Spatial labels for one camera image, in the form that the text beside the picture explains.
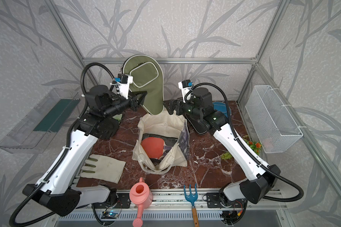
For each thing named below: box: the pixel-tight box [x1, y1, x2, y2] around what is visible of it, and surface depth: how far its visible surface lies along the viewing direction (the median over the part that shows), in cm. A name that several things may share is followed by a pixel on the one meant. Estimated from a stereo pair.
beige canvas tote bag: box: [132, 110, 190, 175], surface depth 78 cm
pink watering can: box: [129, 176, 154, 227], surface depth 67 cm
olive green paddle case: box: [122, 53, 164, 116], surface depth 63 cm
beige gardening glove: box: [80, 154, 127, 184], surface depth 86 cm
